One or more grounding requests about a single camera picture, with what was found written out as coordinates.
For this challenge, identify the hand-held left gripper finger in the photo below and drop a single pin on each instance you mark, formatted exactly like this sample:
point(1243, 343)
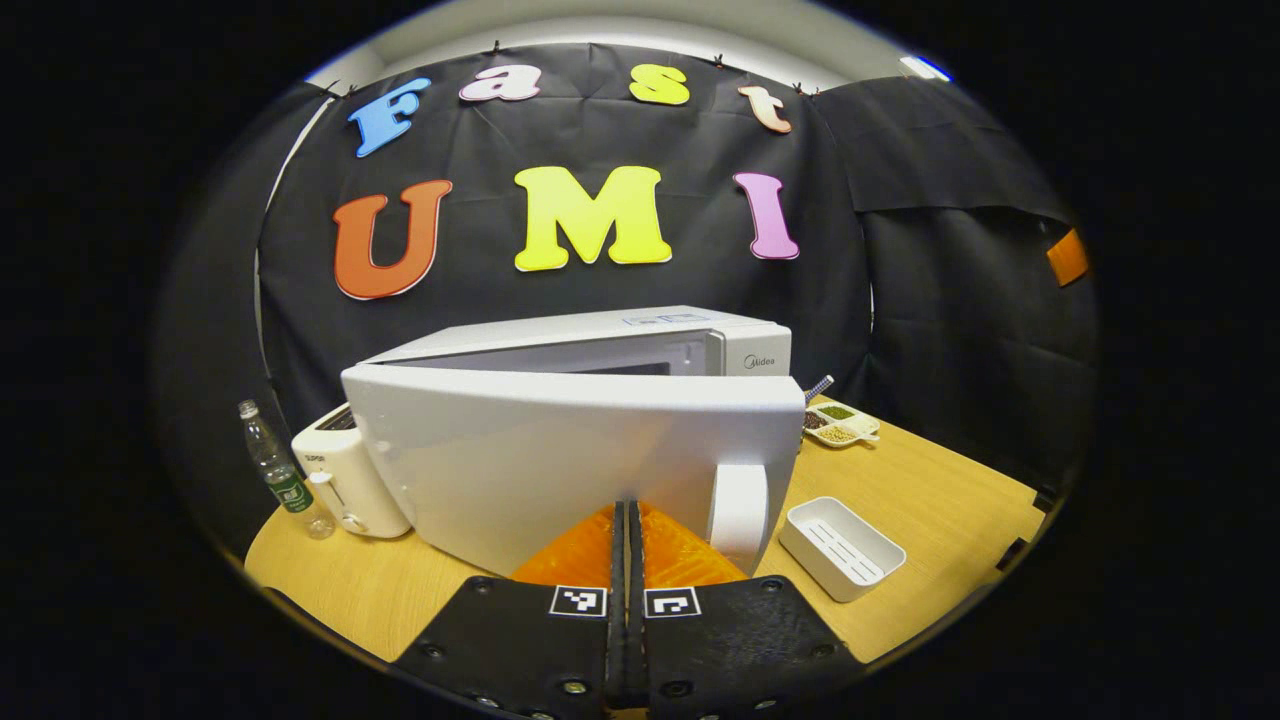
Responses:
point(618, 560)
point(636, 560)

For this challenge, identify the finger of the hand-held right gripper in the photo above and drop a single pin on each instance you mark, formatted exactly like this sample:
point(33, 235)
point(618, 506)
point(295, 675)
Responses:
point(1068, 258)

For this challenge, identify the white microwave oven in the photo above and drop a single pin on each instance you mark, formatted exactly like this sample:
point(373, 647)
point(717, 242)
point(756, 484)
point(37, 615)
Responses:
point(550, 450)

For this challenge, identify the white rectangular tray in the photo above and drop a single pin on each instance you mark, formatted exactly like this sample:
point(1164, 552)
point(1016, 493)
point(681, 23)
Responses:
point(840, 548)

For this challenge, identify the ceiling light panel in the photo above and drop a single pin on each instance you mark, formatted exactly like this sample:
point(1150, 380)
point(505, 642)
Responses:
point(925, 68)

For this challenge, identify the divided dish of beans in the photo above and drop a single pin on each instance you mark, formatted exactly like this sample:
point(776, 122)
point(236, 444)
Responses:
point(840, 425)

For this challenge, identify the white toaster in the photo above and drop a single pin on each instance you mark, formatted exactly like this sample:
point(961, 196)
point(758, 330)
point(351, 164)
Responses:
point(340, 470)

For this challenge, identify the clear bottle green label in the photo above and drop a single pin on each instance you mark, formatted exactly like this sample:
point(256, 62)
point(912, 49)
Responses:
point(285, 485)

